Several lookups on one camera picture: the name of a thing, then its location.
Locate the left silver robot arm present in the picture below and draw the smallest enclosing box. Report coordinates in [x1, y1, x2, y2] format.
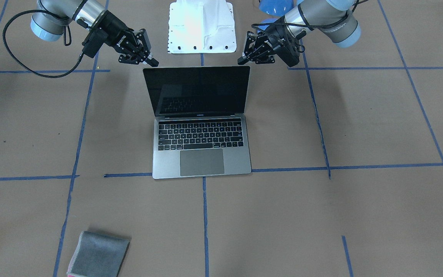
[237, 0, 362, 67]

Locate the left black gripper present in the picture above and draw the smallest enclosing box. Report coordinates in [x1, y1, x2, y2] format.
[237, 23, 303, 67]

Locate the blue desk lamp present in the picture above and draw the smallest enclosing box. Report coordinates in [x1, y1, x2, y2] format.
[258, 0, 294, 23]

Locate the grey folded cloth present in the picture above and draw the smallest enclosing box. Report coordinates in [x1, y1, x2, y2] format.
[67, 231, 130, 277]

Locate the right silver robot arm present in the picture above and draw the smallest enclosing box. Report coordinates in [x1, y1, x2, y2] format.
[30, 0, 159, 67]

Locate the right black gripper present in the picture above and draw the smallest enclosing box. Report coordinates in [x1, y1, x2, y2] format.
[98, 11, 159, 68]

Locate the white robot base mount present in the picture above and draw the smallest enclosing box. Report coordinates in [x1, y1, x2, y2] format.
[167, 0, 237, 54]

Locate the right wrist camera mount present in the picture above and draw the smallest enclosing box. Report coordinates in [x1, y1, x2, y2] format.
[82, 28, 108, 58]

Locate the grey laptop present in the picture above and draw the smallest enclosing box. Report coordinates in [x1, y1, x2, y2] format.
[143, 65, 252, 179]

